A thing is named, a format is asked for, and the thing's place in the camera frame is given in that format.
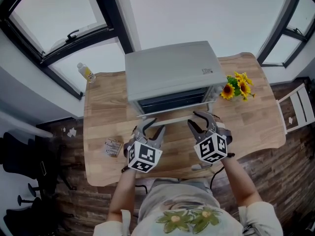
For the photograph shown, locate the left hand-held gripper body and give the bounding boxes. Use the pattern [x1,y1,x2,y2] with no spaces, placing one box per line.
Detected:
[124,128,163,174]

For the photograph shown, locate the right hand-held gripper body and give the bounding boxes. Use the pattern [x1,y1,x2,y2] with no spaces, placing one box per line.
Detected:
[193,123,233,164]

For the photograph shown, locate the glass toaster oven door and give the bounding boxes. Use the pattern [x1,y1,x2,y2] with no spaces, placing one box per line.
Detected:
[135,87,212,127]

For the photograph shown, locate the person's left forearm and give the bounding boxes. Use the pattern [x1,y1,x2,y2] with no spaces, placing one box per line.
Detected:
[107,167,137,222]

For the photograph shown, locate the person's right forearm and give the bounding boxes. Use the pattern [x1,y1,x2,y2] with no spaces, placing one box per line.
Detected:
[220,153,263,207]

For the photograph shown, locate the grey toaster oven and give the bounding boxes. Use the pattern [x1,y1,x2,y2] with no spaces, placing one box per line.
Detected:
[125,40,228,119]

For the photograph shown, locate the bunch of sunflowers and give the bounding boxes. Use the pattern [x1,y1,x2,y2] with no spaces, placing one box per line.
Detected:
[220,70,256,102]

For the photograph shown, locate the person's floral print shirt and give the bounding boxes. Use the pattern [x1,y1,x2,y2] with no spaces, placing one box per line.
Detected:
[93,177,284,236]

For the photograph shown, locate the white paper scraps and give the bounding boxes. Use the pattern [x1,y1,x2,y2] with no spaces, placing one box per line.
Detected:
[61,126,77,138]

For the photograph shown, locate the clear bottle with yellow label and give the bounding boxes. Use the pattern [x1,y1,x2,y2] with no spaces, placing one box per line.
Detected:
[77,62,96,84]

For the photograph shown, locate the white slatted chair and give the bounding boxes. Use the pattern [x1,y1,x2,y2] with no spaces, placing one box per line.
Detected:
[276,83,315,135]

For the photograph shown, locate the black office chair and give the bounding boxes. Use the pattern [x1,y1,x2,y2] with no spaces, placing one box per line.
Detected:
[0,131,77,236]

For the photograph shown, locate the black framed window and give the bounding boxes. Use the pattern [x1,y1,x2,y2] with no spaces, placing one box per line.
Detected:
[0,0,135,100]
[255,0,315,68]

